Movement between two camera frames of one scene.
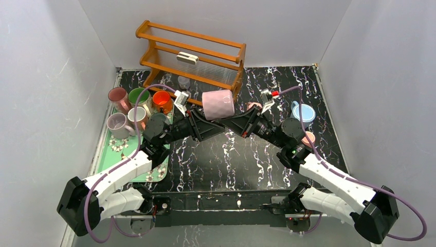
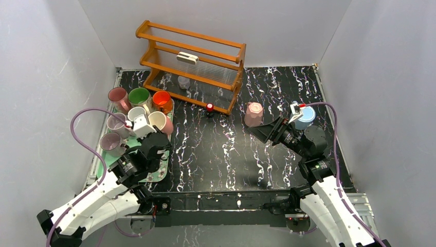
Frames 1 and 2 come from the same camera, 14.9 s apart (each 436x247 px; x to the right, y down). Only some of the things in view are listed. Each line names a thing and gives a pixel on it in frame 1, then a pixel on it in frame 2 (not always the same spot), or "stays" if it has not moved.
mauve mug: (218, 104) to (110, 142)
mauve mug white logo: (116, 124) stays
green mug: (145, 100) stays
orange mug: (162, 102) stays
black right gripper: (251, 122) to (275, 130)
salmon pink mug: (141, 118) stays
